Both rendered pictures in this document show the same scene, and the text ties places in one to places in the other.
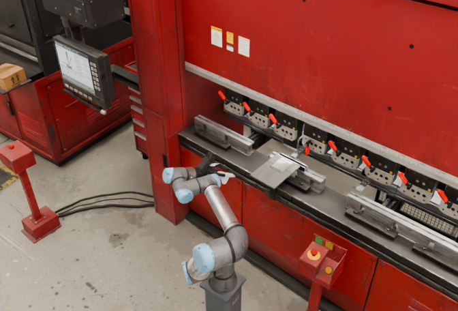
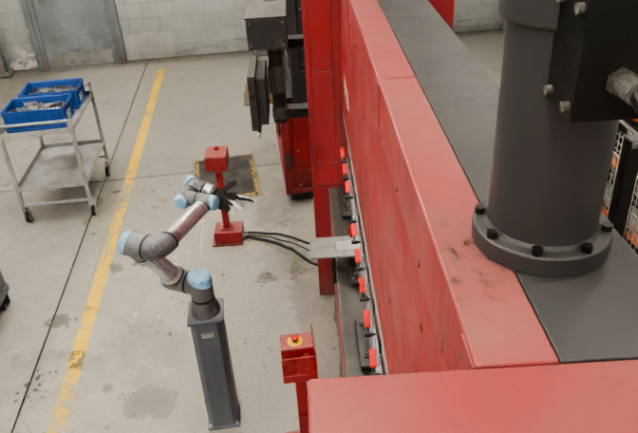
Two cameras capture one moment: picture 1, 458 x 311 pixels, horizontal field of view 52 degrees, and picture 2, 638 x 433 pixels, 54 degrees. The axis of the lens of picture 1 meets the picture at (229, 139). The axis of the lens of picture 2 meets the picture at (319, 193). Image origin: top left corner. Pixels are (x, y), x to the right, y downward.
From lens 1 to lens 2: 2.28 m
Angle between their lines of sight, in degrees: 41
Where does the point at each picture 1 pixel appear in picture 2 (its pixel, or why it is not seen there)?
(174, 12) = (331, 54)
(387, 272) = not seen: hidden behind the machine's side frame
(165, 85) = (312, 127)
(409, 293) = not seen: outside the picture
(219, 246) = (135, 236)
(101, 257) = (239, 283)
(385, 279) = not seen: hidden behind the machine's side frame
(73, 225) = (251, 249)
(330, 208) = (352, 310)
